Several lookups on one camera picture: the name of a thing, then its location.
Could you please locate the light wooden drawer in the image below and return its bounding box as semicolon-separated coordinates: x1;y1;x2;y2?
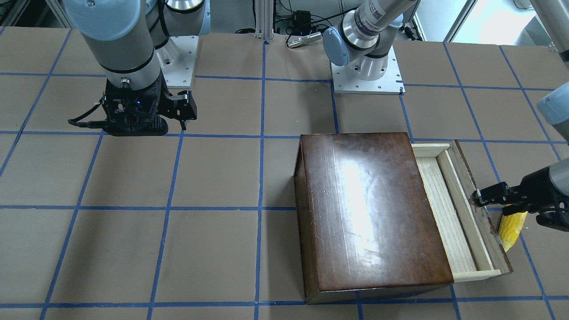
411;140;513;282

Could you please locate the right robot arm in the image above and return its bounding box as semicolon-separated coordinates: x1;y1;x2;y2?
64;0;211;136

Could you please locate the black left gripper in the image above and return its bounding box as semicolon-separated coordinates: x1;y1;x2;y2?
471;167;569;232

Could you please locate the black power adapter box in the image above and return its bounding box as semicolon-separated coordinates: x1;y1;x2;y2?
291;10;312;27

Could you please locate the yellow corn cob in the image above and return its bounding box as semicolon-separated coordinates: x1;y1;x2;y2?
498;211;528;252

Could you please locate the aluminium frame post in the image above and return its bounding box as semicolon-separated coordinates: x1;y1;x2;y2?
253;0;275;44

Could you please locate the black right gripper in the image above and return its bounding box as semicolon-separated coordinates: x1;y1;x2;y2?
102;73;197;136

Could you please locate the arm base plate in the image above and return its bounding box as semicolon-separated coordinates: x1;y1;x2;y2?
155;35;199;89
330;46;406;95

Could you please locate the dark wooden drawer cabinet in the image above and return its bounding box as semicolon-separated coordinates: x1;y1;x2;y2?
293;132;454;304

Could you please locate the silver metal cylinder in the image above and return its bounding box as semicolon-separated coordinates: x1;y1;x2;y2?
286;31;322;49

